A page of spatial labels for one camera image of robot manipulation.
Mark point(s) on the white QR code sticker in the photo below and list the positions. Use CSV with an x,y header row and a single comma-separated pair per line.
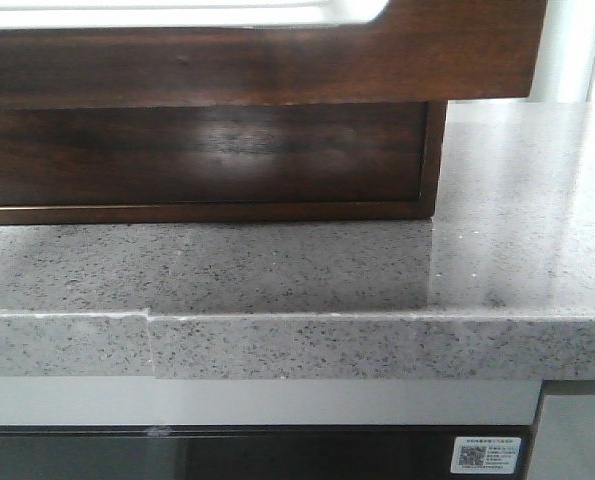
x,y
485,455

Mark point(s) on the dark glass appliance door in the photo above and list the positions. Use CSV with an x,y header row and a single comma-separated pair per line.
x,y
243,452

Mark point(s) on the grey cabinet door panel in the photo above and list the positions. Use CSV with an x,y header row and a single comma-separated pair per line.
x,y
564,444

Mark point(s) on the dark wooden drawer cabinet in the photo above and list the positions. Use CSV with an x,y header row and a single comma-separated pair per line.
x,y
422,206

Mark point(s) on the wooden drawer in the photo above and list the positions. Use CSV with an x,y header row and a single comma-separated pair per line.
x,y
303,153
413,51

